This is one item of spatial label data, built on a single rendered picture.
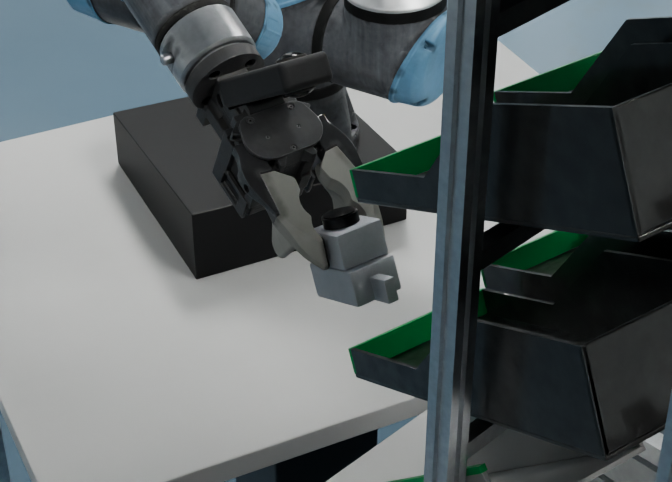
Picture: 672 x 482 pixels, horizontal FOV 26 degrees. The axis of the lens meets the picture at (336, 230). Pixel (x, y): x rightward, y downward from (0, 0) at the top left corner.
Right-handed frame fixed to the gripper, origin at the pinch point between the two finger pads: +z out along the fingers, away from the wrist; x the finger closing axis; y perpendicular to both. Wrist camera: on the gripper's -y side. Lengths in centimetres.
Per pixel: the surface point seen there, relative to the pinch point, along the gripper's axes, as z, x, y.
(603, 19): -114, -218, 189
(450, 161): 11.3, 9.5, -31.0
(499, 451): 18.9, -5.9, 9.1
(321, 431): 1.6, -7.7, 40.6
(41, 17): -197, -88, 227
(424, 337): 10.5, -0.1, -1.0
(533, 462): 21.7, -5.8, 5.6
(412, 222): -20, -38, 51
